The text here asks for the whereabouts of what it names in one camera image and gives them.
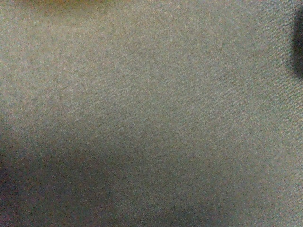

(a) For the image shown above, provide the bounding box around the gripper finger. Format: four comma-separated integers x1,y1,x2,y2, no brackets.
290,7,303,78

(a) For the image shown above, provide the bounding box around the black tablecloth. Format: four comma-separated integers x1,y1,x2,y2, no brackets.
0,0,303,227

